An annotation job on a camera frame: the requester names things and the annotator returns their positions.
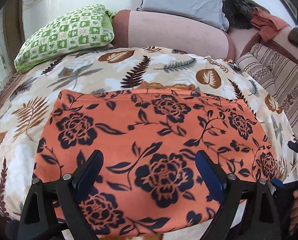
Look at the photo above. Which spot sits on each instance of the green patterned pillow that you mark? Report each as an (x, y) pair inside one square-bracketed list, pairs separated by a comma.
[(87, 27)]

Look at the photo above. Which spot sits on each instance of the person right hand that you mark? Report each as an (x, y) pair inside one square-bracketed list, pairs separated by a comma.
[(294, 214)]

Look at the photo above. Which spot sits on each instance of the striped beige cushion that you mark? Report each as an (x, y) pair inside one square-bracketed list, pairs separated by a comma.
[(278, 75)]

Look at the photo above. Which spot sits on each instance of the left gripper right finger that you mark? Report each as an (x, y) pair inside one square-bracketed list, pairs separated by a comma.
[(223, 190)]

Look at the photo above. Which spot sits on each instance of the leaf pattern bed blanket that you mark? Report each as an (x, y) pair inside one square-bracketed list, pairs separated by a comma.
[(27, 109)]

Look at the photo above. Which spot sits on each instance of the rust orange folded garment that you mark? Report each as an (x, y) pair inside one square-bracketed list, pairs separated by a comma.
[(268, 25)]

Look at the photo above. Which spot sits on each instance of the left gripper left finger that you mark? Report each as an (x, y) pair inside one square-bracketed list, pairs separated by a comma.
[(74, 188)]

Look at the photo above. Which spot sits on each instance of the pink bolster headboard cushion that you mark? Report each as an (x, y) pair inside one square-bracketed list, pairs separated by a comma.
[(153, 29)]

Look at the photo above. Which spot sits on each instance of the black furry item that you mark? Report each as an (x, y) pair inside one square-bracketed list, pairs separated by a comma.
[(238, 13)]

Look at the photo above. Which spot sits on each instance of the grey pillow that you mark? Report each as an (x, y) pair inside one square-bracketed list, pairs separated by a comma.
[(205, 11)]

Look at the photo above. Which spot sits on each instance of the orange floral cloth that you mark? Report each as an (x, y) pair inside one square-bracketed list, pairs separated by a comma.
[(149, 182)]

